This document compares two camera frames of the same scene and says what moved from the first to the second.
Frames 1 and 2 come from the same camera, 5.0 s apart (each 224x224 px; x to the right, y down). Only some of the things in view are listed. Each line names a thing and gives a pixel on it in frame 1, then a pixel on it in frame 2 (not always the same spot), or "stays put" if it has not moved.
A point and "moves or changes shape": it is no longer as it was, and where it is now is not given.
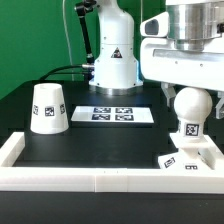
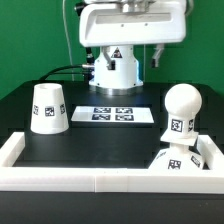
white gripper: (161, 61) to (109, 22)
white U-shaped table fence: (110, 180) stays put
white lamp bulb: (193, 106) moves or changes shape
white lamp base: (199, 154) moves or changes shape
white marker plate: (113, 114) stays put
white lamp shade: (48, 112) stays put
